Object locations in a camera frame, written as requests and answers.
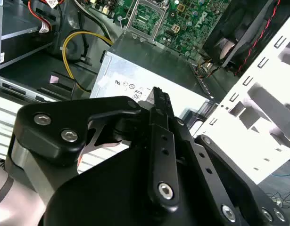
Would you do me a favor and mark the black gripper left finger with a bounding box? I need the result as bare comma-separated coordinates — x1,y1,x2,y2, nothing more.
7,86,181,214

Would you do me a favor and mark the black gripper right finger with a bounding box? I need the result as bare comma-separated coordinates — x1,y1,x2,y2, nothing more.
161,90,290,226

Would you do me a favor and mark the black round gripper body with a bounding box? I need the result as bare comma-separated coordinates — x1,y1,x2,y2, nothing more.
42,145,230,226

